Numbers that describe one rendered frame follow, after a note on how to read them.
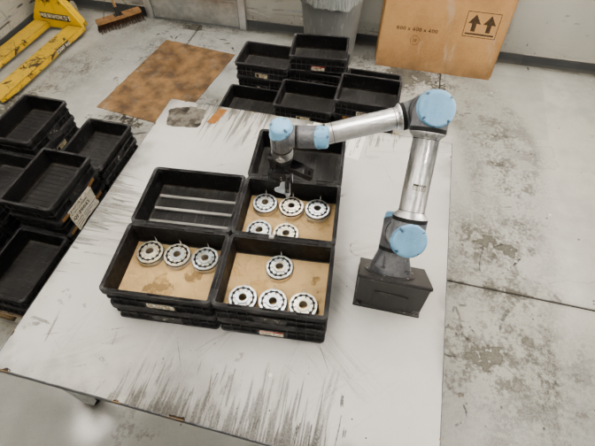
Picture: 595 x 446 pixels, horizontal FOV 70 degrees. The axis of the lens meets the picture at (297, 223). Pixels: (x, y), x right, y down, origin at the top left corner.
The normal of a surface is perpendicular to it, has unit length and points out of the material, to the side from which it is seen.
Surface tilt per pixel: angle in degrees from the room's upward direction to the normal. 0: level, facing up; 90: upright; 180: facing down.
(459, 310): 0
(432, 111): 40
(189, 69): 0
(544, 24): 90
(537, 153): 0
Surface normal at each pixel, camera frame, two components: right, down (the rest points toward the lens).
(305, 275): 0.00, -0.60
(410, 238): -0.07, 0.32
